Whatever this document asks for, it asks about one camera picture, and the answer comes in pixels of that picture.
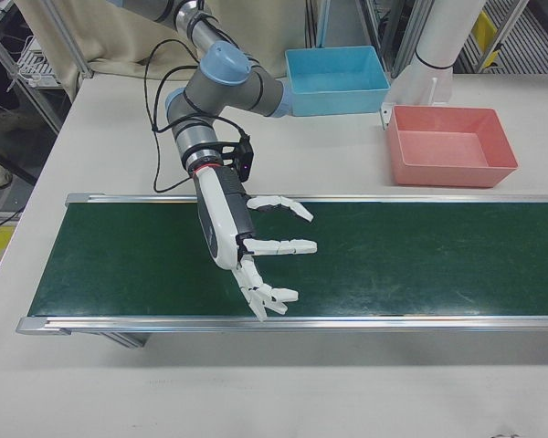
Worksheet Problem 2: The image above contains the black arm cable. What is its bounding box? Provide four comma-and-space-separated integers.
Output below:
143, 38, 252, 193

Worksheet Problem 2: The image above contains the aluminium frame post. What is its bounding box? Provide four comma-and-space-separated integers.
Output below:
0, 0, 95, 138

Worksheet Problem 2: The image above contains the green belt conveyor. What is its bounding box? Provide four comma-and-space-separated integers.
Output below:
16, 192, 548, 349

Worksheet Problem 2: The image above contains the metal roller rack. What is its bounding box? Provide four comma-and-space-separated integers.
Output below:
456, 0, 548, 74

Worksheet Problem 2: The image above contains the white column stand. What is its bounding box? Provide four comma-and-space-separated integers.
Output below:
389, 0, 483, 109

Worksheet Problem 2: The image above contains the yellow plastic part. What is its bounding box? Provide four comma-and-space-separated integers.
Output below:
473, 11, 503, 69

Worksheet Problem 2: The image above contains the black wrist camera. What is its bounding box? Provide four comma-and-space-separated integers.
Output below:
218, 134, 256, 183

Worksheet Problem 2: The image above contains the aluminium shelf frame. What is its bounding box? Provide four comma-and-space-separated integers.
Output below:
364, 0, 421, 78

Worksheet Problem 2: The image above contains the pink plastic box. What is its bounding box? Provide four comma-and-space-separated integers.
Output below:
385, 104, 520, 189

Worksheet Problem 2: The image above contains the beige cloth curtain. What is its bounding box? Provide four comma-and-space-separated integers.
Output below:
13, 0, 314, 99

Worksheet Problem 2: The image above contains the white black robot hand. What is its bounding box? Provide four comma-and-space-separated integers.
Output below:
192, 162, 319, 323

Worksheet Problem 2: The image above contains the blue metal post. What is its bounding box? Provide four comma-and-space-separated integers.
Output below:
314, 0, 331, 49

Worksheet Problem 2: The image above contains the blue plastic box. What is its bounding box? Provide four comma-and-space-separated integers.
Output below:
284, 45, 391, 118

